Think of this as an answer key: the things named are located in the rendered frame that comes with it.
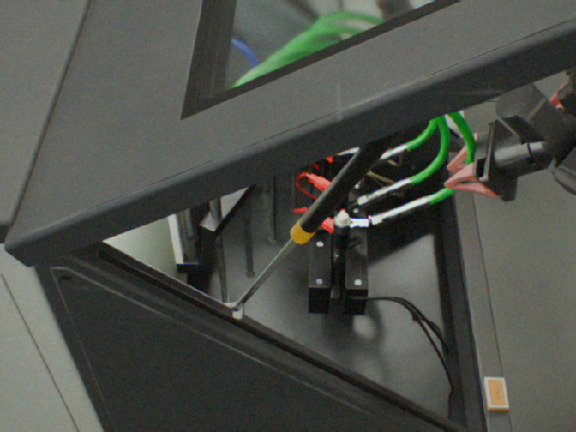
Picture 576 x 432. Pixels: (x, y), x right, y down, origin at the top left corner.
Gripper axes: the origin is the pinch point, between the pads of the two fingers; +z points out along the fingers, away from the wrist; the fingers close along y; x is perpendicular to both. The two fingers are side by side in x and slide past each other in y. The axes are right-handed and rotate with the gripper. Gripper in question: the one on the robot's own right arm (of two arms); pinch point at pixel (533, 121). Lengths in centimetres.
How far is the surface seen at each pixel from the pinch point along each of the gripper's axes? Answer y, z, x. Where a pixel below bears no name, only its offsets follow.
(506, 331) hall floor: -100, 70, -42
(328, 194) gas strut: 38, -7, 52
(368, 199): 5.5, 26.2, 11.1
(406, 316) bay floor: -18.7, 34.7, 16.6
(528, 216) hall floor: -102, 69, -91
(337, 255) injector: 3.9, 31.5, 20.3
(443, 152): 6.8, 10.7, 8.3
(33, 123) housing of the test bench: 57, 17, 49
